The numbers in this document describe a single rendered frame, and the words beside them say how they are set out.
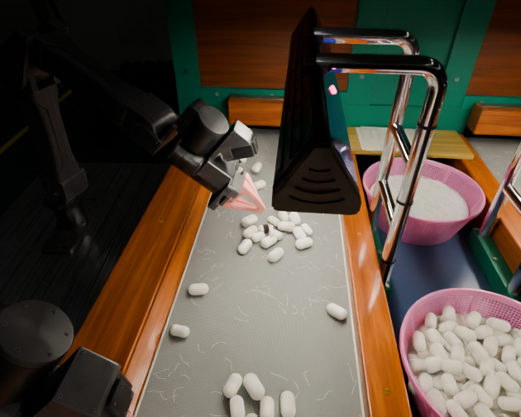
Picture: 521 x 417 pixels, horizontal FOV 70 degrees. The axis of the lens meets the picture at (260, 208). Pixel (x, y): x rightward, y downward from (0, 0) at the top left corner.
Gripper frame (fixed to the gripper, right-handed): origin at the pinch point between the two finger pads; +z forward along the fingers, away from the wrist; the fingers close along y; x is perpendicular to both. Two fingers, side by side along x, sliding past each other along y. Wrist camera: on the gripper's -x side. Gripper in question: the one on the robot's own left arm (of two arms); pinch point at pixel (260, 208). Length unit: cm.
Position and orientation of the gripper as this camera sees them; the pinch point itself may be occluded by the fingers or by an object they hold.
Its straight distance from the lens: 72.0
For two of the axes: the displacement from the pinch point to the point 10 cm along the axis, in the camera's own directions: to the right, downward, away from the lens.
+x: -6.3, 5.8, 5.1
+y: 1.0, -6.0, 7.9
